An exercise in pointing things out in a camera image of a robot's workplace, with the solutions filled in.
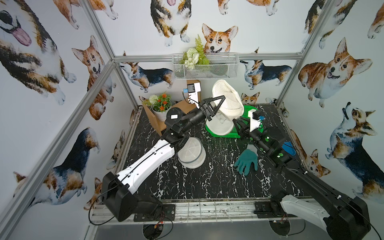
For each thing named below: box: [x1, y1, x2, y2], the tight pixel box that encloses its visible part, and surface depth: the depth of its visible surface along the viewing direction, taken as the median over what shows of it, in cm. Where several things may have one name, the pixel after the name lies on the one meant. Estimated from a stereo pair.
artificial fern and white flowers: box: [179, 34, 210, 70], surface depth 82 cm
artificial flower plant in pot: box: [143, 91, 172, 113], surface depth 96 cm
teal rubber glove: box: [234, 144, 258, 176], surface depth 90 cm
